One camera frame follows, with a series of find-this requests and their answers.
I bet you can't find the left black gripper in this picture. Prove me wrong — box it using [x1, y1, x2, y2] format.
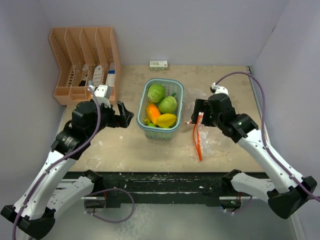
[86, 100, 133, 138]

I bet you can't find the clear orange-zip bag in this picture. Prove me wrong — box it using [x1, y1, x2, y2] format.
[183, 88, 213, 163]

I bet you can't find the green custard apple toy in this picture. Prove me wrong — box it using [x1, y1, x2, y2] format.
[158, 96, 178, 114]

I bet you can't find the green cabbage toy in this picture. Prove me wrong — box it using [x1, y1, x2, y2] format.
[147, 84, 166, 103]

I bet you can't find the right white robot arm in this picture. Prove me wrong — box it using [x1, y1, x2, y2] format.
[191, 93, 317, 219]

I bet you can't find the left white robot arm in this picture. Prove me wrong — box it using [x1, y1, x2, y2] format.
[0, 100, 134, 240]

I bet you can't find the orange mango toy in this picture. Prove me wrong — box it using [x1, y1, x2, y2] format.
[145, 103, 161, 125]

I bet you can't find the yellow star fruit toy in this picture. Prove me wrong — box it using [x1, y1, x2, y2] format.
[156, 113, 177, 128]

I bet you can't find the white blue packet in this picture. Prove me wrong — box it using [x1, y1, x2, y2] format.
[105, 62, 116, 87]

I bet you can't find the light blue plastic basket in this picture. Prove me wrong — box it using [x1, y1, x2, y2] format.
[136, 78, 184, 140]

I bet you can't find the white patterned packet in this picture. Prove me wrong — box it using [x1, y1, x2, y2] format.
[92, 65, 103, 87]

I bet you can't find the black white item in organizer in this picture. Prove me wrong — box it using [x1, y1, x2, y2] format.
[78, 64, 88, 87]

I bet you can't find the small green white box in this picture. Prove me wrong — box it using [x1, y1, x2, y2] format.
[149, 60, 168, 71]

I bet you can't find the orange plastic file organizer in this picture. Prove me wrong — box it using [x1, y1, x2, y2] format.
[49, 27, 122, 106]

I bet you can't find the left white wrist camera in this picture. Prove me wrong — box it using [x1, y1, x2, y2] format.
[87, 84, 112, 108]

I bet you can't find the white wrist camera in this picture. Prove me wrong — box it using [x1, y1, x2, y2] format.
[210, 82, 229, 96]
[87, 84, 112, 108]

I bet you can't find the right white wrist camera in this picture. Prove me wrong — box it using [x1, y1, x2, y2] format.
[210, 82, 229, 96]

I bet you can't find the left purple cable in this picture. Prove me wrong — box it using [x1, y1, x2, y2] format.
[12, 86, 102, 240]

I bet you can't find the black aluminium base frame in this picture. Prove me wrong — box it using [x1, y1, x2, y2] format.
[59, 170, 276, 209]

